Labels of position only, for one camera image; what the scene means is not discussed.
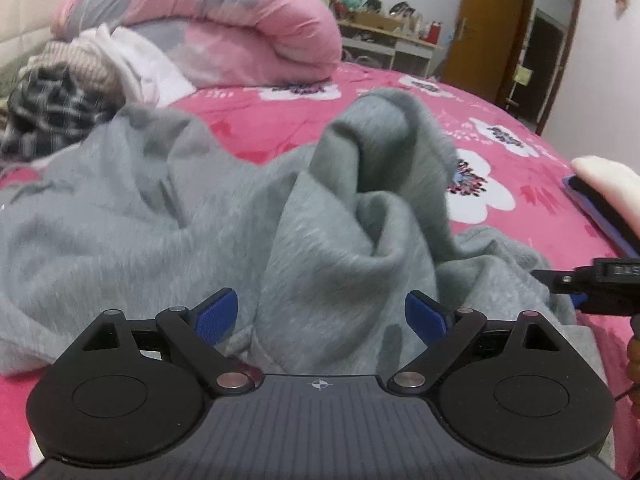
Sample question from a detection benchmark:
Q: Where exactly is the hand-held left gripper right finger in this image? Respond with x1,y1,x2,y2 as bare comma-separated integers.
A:
389,290,563,395

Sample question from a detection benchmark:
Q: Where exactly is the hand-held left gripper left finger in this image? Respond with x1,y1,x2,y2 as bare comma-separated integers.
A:
80,287,251,395

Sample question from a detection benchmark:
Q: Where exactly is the pink floral blanket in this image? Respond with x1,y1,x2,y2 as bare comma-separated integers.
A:
0,62,640,476

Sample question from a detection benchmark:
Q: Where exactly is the folded blue garment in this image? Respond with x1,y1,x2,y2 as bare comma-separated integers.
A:
561,175,640,261

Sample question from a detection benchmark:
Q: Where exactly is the folded white sweater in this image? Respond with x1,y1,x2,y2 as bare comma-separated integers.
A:
571,156,640,242

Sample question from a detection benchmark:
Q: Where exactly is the white garment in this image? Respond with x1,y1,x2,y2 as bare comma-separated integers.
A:
75,24,197,107

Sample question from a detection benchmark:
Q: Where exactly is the white shelf desk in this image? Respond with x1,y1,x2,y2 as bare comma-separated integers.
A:
334,17,445,80

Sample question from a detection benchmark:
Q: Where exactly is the plaid garment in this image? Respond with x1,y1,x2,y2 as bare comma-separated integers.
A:
0,66,120,162

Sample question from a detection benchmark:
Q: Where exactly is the wooden door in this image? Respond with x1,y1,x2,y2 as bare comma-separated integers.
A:
442,0,540,107

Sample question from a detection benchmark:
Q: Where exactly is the pink grey rolled quilt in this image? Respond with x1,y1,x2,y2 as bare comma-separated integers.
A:
50,0,343,88

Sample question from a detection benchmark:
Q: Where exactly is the beige knit garment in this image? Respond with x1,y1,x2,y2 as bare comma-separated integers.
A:
27,40,123,96

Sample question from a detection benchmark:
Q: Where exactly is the cardboard box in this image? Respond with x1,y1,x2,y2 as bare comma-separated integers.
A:
350,10,407,33

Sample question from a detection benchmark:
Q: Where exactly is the green checked pillow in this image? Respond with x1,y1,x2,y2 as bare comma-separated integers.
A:
0,57,31,106

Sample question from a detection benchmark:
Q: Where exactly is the pink white headboard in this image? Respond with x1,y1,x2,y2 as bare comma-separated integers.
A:
0,0,118,68

